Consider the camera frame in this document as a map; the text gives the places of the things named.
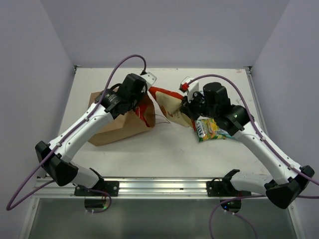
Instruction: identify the aluminium right side rail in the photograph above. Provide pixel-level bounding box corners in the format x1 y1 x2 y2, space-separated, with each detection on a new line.
244 67 269 136

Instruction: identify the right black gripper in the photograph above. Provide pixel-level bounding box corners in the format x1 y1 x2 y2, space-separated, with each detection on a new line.
181 89 218 121

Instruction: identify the red orange snack bag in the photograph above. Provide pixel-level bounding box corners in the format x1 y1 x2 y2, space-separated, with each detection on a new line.
149 87 195 131

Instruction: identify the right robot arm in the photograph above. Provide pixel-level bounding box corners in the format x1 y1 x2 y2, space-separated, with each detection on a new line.
180 82 315 209

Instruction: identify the aluminium rail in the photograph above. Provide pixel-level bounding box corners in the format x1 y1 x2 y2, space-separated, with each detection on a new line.
34 176 295 200
244 67 269 136

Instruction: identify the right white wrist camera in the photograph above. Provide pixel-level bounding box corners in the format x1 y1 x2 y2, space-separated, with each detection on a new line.
179 77 199 103

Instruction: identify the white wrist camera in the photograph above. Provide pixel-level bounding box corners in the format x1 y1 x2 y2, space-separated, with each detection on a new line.
141 72 157 89
179 77 199 103

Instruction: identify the yellow green Fox's candy bag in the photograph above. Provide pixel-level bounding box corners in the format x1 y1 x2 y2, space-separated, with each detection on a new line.
194 119 234 142

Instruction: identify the aluminium front rail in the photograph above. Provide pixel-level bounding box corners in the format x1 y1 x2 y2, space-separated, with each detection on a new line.
34 176 295 200

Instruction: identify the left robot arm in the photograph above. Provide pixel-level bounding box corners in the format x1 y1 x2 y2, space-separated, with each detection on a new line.
35 72 157 196

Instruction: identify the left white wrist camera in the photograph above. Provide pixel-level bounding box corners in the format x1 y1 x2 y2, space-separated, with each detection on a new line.
141 72 157 89

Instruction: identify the red cassava chips bag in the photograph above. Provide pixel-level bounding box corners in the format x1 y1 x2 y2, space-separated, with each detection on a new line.
135 105 150 127

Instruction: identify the brown paper bag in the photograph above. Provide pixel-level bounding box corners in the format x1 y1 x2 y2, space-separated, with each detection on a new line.
88 95 156 146

